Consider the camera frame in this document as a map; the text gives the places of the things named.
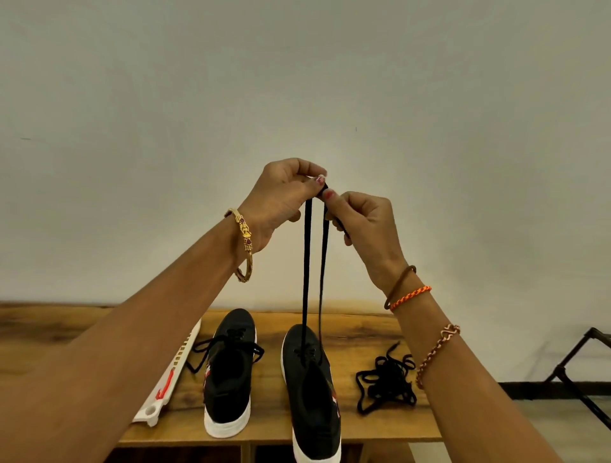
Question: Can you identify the person's right hand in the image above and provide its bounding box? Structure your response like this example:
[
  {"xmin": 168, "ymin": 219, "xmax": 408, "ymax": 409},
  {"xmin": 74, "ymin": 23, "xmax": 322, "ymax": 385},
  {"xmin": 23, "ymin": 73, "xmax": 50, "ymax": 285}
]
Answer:
[{"xmin": 321, "ymin": 189, "xmax": 412, "ymax": 298}]

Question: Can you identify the person's left hand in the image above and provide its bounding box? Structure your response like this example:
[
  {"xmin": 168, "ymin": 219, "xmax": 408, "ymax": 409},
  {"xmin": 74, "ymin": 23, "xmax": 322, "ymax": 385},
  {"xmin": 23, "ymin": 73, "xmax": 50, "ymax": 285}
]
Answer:
[{"xmin": 237, "ymin": 157, "xmax": 328, "ymax": 250}]

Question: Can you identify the black sneaker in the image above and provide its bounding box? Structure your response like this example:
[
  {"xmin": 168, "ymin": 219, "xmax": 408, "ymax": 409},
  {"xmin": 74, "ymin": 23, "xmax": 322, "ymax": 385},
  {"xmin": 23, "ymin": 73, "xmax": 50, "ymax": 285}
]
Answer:
[
  {"xmin": 279, "ymin": 322, "xmax": 344, "ymax": 463},
  {"xmin": 201, "ymin": 306, "xmax": 260, "ymax": 441}
]

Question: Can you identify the person's left forearm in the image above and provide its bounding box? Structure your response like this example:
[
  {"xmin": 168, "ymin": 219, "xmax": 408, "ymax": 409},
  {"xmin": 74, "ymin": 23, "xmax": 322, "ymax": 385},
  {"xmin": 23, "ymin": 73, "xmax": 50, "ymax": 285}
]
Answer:
[{"xmin": 0, "ymin": 218, "xmax": 252, "ymax": 463}]

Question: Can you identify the person's right forearm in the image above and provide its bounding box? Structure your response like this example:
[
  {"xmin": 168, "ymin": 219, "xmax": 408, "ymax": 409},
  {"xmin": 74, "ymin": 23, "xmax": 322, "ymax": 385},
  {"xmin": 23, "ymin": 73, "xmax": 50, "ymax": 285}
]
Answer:
[{"xmin": 386, "ymin": 272, "xmax": 565, "ymax": 463}]

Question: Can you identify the white plastic lattice basket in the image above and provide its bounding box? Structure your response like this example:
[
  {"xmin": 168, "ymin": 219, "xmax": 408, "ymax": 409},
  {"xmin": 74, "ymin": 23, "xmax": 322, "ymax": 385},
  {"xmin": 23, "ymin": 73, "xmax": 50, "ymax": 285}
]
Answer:
[{"xmin": 132, "ymin": 317, "xmax": 204, "ymax": 429}]

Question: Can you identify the black tripod stand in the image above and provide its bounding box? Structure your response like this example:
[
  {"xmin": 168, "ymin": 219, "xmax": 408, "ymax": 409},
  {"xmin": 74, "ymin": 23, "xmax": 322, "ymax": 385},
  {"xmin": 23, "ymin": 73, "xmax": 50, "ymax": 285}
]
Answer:
[{"xmin": 543, "ymin": 326, "xmax": 611, "ymax": 433}]

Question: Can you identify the gold bracelet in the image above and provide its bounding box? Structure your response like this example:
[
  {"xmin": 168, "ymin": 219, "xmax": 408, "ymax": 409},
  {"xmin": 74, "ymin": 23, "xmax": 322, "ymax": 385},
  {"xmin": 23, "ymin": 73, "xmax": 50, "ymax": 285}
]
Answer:
[{"xmin": 224, "ymin": 207, "xmax": 256, "ymax": 284}]

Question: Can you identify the orange braided bracelet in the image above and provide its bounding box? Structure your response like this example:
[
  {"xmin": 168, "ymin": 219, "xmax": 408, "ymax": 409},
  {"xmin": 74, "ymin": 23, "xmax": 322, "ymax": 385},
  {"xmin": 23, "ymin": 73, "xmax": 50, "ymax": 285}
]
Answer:
[{"xmin": 388, "ymin": 284, "xmax": 464, "ymax": 390}]

